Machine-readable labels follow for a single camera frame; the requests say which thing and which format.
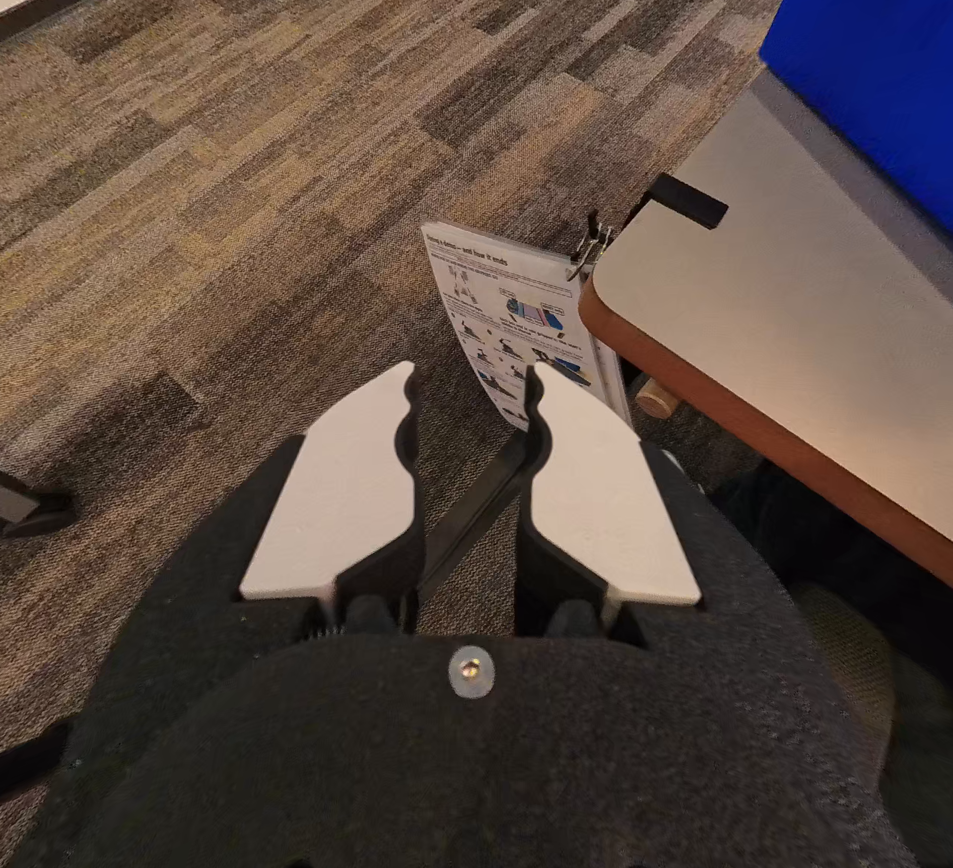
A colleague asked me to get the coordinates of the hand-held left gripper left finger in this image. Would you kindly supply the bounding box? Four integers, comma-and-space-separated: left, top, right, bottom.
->
238, 362, 427, 634

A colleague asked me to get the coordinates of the metal binder clip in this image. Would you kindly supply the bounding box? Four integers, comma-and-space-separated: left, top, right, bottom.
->
564, 211, 616, 282

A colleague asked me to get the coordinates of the blue plastic bin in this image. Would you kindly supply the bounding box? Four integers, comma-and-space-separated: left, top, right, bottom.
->
759, 0, 953, 251

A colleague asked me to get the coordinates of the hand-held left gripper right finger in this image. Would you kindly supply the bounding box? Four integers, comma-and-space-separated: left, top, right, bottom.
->
516, 362, 702, 634

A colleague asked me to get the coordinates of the black table edge clip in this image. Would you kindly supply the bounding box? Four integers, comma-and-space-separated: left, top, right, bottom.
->
629, 174, 729, 230

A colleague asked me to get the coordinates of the black furniture foot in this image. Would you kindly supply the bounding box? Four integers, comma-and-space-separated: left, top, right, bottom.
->
0, 472, 75, 539

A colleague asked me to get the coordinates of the hanging instruction booklet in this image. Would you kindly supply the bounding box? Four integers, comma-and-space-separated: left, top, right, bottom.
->
420, 220, 634, 433

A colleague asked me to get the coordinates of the round wooden peg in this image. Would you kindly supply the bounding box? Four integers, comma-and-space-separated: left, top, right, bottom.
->
635, 376, 677, 420

